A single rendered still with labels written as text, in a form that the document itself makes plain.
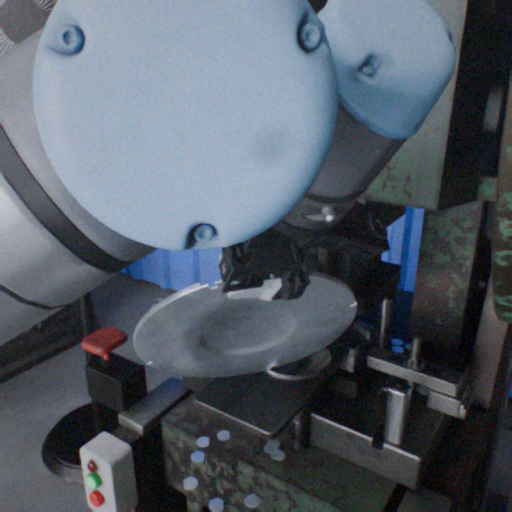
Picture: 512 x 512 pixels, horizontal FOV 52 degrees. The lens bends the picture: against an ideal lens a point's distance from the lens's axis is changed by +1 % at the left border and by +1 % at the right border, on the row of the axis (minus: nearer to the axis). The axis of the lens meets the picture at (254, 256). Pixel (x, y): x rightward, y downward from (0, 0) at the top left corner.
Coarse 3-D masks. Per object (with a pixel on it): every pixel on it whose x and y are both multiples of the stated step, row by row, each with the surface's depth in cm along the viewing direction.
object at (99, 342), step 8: (104, 328) 96; (112, 328) 96; (88, 336) 94; (96, 336) 94; (104, 336) 94; (112, 336) 94; (120, 336) 94; (88, 344) 91; (96, 344) 91; (104, 344) 91; (112, 344) 92; (120, 344) 93; (96, 352) 91; (104, 352) 91
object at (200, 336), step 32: (192, 288) 56; (320, 288) 60; (160, 320) 60; (192, 320) 61; (224, 320) 64; (256, 320) 66; (288, 320) 67; (320, 320) 68; (352, 320) 70; (160, 352) 67; (192, 352) 69; (224, 352) 71; (256, 352) 73; (288, 352) 75
